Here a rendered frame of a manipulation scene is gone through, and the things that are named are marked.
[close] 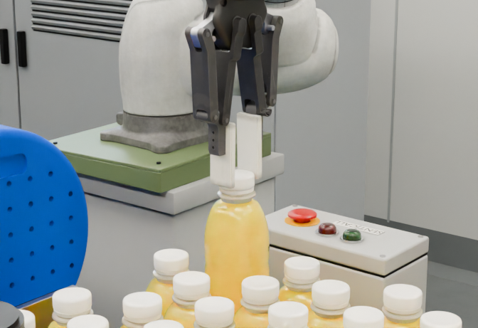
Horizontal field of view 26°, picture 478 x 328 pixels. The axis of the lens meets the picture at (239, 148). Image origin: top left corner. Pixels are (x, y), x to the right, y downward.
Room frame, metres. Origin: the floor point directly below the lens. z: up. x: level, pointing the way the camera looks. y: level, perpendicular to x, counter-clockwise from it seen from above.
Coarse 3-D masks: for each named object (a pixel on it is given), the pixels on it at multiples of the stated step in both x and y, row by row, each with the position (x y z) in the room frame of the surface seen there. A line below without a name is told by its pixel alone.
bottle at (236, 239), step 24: (216, 216) 1.05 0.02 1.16; (240, 216) 1.04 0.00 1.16; (264, 216) 1.06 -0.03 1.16; (216, 240) 1.04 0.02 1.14; (240, 240) 1.03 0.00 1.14; (264, 240) 1.05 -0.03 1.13; (216, 264) 1.04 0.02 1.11; (240, 264) 1.03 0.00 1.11; (264, 264) 1.05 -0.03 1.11; (216, 288) 1.04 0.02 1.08; (240, 288) 1.03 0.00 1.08
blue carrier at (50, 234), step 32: (0, 128) 1.15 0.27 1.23; (0, 160) 1.14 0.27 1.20; (32, 160) 1.17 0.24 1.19; (64, 160) 1.21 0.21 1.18; (0, 192) 1.13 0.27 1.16; (32, 192) 1.17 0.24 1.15; (64, 192) 1.21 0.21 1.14; (0, 224) 1.13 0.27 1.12; (32, 224) 1.17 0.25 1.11; (64, 224) 1.20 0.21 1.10; (0, 256) 1.13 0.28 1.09; (32, 256) 1.16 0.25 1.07; (64, 256) 1.20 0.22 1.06; (0, 288) 1.13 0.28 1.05; (32, 288) 1.16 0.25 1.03
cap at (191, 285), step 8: (184, 272) 1.03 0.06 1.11; (192, 272) 1.03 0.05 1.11; (200, 272) 1.03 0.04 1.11; (176, 280) 1.00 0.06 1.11; (184, 280) 1.00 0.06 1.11; (192, 280) 1.00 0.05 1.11; (200, 280) 1.00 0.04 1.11; (208, 280) 1.01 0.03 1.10; (176, 288) 1.00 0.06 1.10; (184, 288) 0.99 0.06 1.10; (192, 288) 0.99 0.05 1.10; (200, 288) 1.00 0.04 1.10; (208, 288) 1.01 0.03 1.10; (176, 296) 1.00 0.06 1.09; (184, 296) 0.99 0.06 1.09; (192, 296) 0.99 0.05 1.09; (200, 296) 1.00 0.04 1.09
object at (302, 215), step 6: (294, 210) 1.22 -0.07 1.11; (300, 210) 1.22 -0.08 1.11; (306, 210) 1.22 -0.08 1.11; (312, 210) 1.22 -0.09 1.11; (288, 216) 1.21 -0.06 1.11; (294, 216) 1.20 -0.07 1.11; (300, 216) 1.20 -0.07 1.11; (306, 216) 1.20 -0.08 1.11; (312, 216) 1.20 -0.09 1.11; (300, 222) 1.20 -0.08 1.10; (306, 222) 1.20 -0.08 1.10
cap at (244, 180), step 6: (240, 174) 1.07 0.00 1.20; (246, 174) 1.07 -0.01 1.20; (252, 174) 1.07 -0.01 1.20; (240, 180) 1.05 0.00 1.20; (246, 180) 1.05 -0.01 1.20; (252, 180) 1.06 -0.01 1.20; (222, 186) 1.06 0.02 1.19; (240, 186) 1.05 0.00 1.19; (246, 186) 1.05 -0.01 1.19; (252, 186) 1.06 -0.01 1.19; (222, 192) 1.06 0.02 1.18; (228, 192) 1.05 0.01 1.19; (234, 192) 1.05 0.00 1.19; (240, 192) 1.05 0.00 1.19; (246, 192) 1.05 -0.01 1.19
